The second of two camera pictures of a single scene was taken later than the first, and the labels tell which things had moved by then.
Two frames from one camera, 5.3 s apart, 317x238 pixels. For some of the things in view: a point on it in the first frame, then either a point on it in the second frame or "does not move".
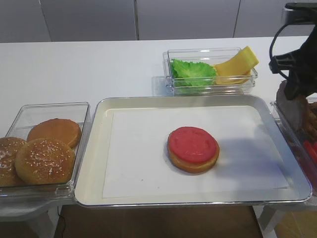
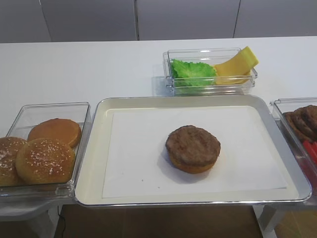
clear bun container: x=21 y=118 does not move
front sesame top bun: x=45 y=161 does not move
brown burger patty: x=296 y=113 to x=192 y=146
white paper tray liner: x=137 y=164 does not move
